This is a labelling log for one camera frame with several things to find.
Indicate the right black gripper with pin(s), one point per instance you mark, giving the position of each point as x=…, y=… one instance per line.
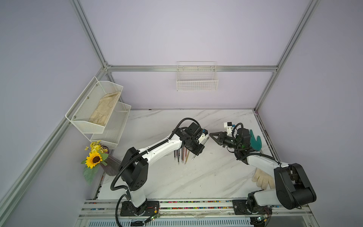
x=218, y=141

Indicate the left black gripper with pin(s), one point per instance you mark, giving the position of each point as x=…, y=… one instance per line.
x=199, y=150

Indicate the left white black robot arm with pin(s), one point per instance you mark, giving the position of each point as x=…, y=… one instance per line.
x=133, y=169

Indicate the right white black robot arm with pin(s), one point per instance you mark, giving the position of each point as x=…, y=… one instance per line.
x=287, y=185

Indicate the green rubber glove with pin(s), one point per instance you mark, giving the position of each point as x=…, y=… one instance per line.
x=255, y=142

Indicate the beige fabric glove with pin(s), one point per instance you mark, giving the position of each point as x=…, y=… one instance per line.
x=263, y=178

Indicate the dark ribbed vase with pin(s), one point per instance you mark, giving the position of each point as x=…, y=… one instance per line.
x=111, y=165

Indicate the lower white mesh shelf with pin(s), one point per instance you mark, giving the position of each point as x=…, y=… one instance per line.
x=115, y=127

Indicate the white mesh shelf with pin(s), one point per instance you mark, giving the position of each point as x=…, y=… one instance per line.
x=81, y=117
x=115, y=127

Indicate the artificial sunflower bouquet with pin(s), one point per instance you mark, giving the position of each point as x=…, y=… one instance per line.
x=97, y=156

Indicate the upper white mesh shelf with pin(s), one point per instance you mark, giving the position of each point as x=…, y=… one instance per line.
x=81, y=117

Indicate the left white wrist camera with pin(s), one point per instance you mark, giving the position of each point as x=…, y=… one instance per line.
x=204, y=137

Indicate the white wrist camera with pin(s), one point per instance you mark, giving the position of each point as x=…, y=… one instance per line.
x=204, y=137
x=228, y=126

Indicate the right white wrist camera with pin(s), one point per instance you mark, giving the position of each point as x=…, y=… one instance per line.
x=228, y=126

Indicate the white wire wall basket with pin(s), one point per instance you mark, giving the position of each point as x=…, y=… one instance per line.
x=196, y=80

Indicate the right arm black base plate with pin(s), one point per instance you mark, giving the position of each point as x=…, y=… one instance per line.
x=249, y=207

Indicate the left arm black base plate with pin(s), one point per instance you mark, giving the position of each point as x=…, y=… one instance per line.
x=148, y=208

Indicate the aluminium front rail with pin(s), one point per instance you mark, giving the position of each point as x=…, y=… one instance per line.
x=192, y=213

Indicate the aluminium frame profile back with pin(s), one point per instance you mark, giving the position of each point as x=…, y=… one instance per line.
x=175, y=68

